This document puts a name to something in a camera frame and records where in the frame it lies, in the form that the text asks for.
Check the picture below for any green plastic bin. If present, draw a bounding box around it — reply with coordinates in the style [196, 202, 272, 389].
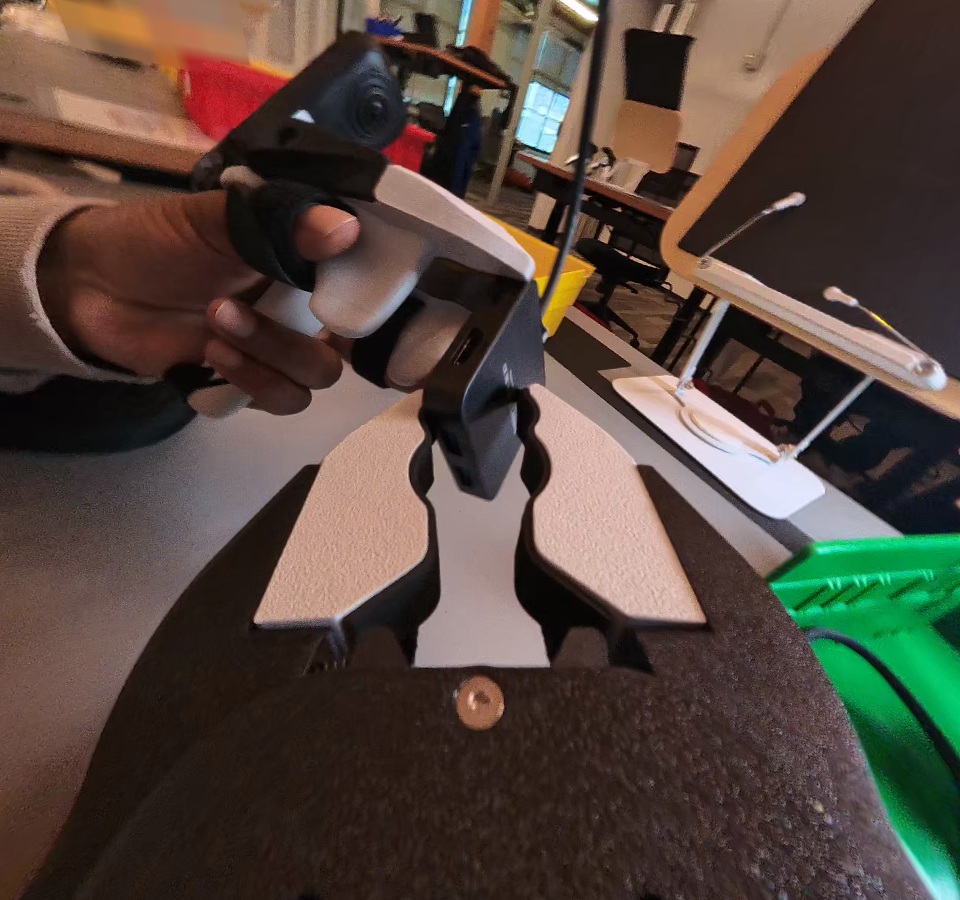
[766, 536, 960, 900]

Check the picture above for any white panel stand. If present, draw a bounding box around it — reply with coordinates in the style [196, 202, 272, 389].
[611, 191, 950, 520]

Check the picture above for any black hdmi switch hub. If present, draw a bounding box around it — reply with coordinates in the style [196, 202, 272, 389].
[420, 0, 624, 502]

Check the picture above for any black textured pad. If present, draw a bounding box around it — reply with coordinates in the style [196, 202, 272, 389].
[0, 375, 198, 455]

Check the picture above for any window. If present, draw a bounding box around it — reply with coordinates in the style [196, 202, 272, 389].
[517, 78, 571, 151]

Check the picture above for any yellow plastic bin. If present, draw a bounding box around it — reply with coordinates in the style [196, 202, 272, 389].
[480, 210, 597, 339]

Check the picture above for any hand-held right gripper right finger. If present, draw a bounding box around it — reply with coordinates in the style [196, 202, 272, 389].
[516, 384, 708, 667]

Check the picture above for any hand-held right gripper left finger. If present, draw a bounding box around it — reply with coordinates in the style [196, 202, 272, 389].
[253, 388, 438, 667]

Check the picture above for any clear stand with tools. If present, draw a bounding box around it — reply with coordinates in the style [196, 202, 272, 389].
[585, 146, 646, 192]

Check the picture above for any background standing desk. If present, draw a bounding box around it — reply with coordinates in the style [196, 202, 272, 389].
[371, 11, 519, 200]

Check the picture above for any black panel with wooden rim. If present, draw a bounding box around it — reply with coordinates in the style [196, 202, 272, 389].
[660, 0, 960, 421]

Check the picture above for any black office chair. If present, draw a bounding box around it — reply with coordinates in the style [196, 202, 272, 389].
[573, 236, 669, 346]

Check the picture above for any person's left hand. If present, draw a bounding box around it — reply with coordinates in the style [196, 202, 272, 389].
[37, 191, 363, 417]

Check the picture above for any plywood and black chair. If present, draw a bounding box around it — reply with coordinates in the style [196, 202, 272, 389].
[611, 28, 695, 174]

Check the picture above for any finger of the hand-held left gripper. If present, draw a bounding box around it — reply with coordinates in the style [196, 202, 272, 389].
[375, 163, 538, 282]
[386, 298, 475, 393]

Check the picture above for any blue cloth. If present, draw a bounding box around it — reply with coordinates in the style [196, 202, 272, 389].
[442, 93, 485, 196]

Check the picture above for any red plastic bin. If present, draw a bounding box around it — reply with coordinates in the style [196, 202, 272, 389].
[180, 52, 438, 170]

